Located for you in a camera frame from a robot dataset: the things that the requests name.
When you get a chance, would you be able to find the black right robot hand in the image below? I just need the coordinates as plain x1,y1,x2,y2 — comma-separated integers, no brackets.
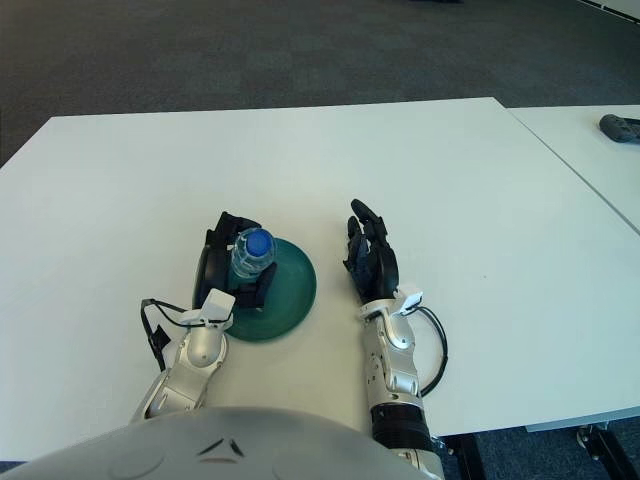
342,198,401,304

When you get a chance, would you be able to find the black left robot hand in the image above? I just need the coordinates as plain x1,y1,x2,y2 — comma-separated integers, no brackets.
192,210,279,314

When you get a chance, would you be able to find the clear bottle with blue cap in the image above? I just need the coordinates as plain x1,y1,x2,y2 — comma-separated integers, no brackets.
229,227,277,280

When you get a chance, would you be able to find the round green plate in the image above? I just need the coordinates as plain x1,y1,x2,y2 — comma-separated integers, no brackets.
227,237,318,344

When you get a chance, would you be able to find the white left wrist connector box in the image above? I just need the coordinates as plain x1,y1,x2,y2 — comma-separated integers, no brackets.
179,288,237,329

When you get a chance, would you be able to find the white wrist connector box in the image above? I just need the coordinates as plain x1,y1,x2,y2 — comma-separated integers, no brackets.
393,283,425,315
179,288,237,329

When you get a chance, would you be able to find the white right wrist connector box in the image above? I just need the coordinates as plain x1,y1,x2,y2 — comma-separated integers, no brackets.
393,283,425,315

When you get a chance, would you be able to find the grey robot torso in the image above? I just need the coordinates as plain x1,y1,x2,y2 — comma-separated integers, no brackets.
0,405,436,480

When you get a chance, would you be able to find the black table leg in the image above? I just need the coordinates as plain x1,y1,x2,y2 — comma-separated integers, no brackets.
439,432,484,480

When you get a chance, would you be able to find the white neighbouring table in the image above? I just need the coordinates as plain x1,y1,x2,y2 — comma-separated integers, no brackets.
507,103,640,231

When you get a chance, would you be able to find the black handheld controller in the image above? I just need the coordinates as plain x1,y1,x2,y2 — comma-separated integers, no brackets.
599,113,640,143

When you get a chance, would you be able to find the black table foot with caster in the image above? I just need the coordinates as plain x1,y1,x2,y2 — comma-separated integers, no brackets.
574,422,636,480

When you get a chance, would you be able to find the white furniture edge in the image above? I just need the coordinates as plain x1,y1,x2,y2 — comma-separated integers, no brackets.
579,0,640,14

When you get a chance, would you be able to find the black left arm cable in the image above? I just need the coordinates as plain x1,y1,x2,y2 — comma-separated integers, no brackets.
140,298,201,371

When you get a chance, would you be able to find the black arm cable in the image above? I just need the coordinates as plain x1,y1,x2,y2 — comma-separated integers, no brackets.
140,298,201,371
417,305,450,396

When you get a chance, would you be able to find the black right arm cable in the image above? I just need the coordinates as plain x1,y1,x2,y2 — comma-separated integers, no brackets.
417,305,450,396

